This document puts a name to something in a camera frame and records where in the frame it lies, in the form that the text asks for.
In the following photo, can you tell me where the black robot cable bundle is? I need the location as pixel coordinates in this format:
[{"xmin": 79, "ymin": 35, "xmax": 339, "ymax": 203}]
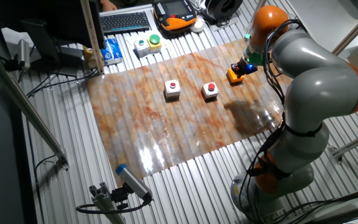
[{"xmin": 237, "ymin": 18, "xmax": 323, "ymax": 224}]

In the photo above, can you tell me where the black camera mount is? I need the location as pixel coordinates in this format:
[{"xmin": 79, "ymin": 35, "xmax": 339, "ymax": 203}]
[{"xmin": 4, "ymin": 58, "xmax": 21, "ymax": 73}]

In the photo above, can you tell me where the silver camera blue cap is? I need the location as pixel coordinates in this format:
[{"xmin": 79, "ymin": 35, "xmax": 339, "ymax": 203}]
[{"xmin": 115, "ymin": 163, "xmax": 154, "ymax": 203}]

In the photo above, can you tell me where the white computer mouse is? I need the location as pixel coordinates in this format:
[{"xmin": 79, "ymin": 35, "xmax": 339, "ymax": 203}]
[{"xmin": 190, "ymin": 18, "xmax": 205, "ymax": 34}]

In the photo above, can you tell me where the black computer monitor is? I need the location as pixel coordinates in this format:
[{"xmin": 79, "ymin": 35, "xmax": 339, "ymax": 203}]
[{"xmin": 0, "ymin": 0, "xmax": 105, "ymax": 78}]

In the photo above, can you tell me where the blue white tissue packet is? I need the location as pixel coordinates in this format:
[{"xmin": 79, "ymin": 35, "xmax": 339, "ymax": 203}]
[{"xmin": 100, "ymin": 37, "xmax": 124, "ymax": 66}]

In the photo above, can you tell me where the grey box small green button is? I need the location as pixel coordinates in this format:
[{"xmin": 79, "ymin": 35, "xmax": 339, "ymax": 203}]
[{"xmin": 133, "ymin": 38, "xmax": 151, "ymax": 58}]

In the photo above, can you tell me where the yellow plastic bag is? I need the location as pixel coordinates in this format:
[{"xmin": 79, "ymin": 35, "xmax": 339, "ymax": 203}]
[{"xmin": 82, "ymin": 45, "xmax": 104, "ymax": 69}]

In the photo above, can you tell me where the grey box red mushroom button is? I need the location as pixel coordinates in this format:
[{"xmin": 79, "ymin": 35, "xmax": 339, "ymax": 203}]
[{"xmin": 201, "ymin": 82, "xmax": 220, "ymax": 100}]

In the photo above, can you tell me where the person's bare hand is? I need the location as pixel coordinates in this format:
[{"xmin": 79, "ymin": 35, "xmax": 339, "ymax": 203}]
[{"xmin": 100, "ymin": 0, "xmax": 118, "ymax": 12}]

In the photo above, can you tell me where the grey metal base plate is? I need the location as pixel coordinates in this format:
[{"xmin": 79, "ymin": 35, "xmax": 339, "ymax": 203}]
[{"xmin": 209, "ymin": 15, "xmax": 241, "ymax": 32}]

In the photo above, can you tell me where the tan aluminium upright post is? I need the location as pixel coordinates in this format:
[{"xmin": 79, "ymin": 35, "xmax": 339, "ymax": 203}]
[{"xmin": 79, "ymin": 0, "xmax": 106, "ymax": 75}]

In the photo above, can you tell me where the short aluminium profile stub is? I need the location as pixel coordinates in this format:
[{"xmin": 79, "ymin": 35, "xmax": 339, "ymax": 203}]
[{"xmin": 88, "ymin": 182, "xmax": 126, "ymax": 224}]

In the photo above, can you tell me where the long dark frame bar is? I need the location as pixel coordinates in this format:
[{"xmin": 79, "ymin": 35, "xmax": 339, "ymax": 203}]
[{"xmin": 0, "ymin": 43, "xmax": 70, "ymax": 170}]

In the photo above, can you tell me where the orange box red mushroom button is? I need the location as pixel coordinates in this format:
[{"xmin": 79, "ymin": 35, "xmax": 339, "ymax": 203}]
[{"xmin": 226, "ymin": 67, "xmax": 246, "ymax": 85}]

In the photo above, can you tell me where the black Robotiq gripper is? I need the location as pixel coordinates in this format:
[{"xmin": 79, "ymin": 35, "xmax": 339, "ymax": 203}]
[{"xmin": 230, "ymin": 62, "xmax": 259, "ymax": 77}]

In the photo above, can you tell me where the orange black teach pendant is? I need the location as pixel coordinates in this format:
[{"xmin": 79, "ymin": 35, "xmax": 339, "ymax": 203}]
[{"xmin": 153, "ymin": 0, "xmax": 198, "ymax": 32}]

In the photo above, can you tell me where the plain silver camera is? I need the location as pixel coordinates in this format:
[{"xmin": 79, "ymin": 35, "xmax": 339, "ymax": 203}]
[{"xmin": 16, "ymin": 39, "xmax": 31, "ymax": 71}]

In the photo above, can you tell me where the marble pattern table mat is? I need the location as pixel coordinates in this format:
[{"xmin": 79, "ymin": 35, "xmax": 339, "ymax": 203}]
[{"xmin": 86, "ymin": 37, "xmax": 324, "ymax": 187}]

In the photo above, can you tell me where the silver aluminium upright post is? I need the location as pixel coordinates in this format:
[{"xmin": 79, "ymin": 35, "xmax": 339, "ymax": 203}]
[
  {"xmin": 331, "ymin": 2, "xmax": 358, "ymax": 57},
  {"xmin": 252, "ymin": 0, "xmax": 267, "ymax": 13}
]

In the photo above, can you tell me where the black computer keyboard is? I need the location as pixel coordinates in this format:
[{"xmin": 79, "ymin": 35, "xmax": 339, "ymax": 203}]
[{"xmin": 99, "ymin": 11, "xmax": 151, "ymax": 35}]

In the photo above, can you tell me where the grey box flat red button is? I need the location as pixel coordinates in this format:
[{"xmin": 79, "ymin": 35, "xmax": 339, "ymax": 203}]
[{"xmin": 163, "ymin": 79, "xmax": 182, "ymax": 101}]

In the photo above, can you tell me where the black camera clamp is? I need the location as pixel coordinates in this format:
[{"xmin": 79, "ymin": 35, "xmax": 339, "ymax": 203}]
[{"xmin": 110, "ymin": 183, "xmax": 130, "ymax": 210}]

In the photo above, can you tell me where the yellow box green mushroom button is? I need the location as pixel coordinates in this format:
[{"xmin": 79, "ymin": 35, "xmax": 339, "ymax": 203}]
[{"xmin": 147, "ymin": 34, "xmax": 163, "ymax": 54}]

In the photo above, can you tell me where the black round cable spool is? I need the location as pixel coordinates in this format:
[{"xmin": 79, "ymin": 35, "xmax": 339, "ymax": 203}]
[{"xmin": 204, "ymin": 0, "xmax": 244, "ymax": 21}]

